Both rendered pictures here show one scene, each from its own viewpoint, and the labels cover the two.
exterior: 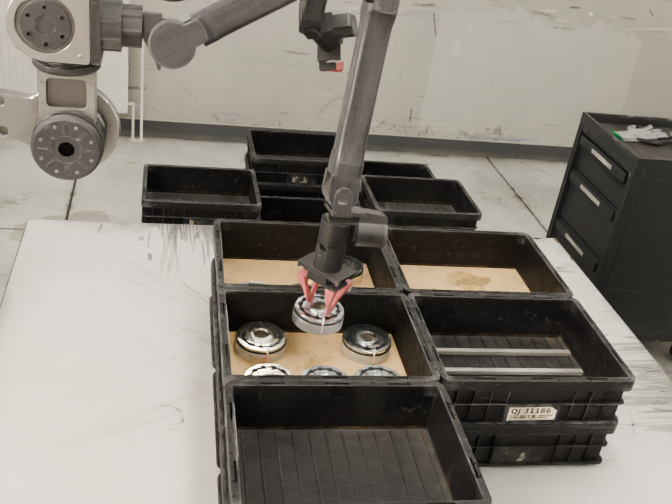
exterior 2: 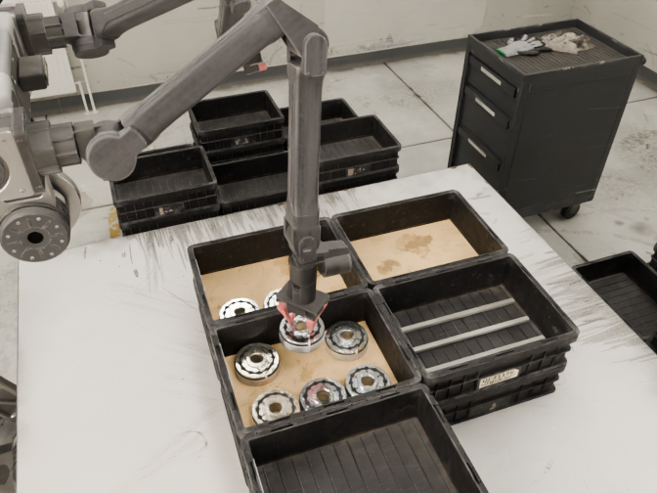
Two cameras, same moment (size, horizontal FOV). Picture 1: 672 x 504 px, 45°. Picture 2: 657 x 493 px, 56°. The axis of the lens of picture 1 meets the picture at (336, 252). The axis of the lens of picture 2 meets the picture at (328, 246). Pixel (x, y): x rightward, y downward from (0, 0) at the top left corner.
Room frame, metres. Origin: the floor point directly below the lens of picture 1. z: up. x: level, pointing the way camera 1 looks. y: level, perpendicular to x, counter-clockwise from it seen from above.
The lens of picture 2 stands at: (0.43, 0.07, 1.99)
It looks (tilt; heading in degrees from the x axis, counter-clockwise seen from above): 41 degrees down; 353
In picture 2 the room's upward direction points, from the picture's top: 1 degrees clockwise
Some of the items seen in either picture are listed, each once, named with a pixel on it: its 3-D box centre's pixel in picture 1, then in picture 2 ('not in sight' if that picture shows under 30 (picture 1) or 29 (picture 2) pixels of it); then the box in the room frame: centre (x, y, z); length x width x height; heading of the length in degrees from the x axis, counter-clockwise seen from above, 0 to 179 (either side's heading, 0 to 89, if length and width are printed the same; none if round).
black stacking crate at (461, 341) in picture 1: (509, 359); (468, 327); (1.40, -0.39, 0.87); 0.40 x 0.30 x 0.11; 103
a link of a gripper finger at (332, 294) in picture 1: (327, 290); (306, 314); (1.37, 0.01, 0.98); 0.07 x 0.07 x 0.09; 57
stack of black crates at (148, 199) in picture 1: (197, 240); (169, 216); (2.56, 0.50, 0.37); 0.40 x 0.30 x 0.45; 104
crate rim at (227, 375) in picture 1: (323, 336); (312, 356); (1.30, 0.00, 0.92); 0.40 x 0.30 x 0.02; 103
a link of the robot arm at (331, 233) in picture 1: (337, 230); (306, 268); (1.38, 0.00, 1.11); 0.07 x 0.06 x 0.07; 104
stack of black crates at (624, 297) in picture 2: not in sight; (626, 313); (1.93, -1.26, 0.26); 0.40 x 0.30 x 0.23; 14
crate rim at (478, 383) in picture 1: (514, 339); (472, 312); (1.40, -0.39, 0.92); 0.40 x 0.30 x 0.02; 103
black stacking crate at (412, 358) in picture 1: (320, 357); (312, 370); (1.30, 0.00, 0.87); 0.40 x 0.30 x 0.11; 103
